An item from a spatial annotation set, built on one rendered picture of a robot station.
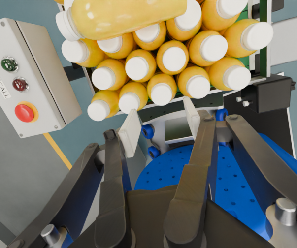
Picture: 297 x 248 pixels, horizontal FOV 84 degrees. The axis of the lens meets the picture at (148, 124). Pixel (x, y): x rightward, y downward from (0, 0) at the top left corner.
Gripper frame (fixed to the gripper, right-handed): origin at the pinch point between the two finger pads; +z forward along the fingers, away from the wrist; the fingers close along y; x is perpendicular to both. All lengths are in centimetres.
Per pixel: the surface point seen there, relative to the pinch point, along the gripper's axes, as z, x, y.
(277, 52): 34.5, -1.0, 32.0
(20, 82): 9.7, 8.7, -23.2
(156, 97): 12.8, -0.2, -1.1
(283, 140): 105, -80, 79
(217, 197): 5.4, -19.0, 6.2
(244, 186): 7.2, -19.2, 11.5
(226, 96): 105, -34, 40
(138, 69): 12.8, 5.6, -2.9
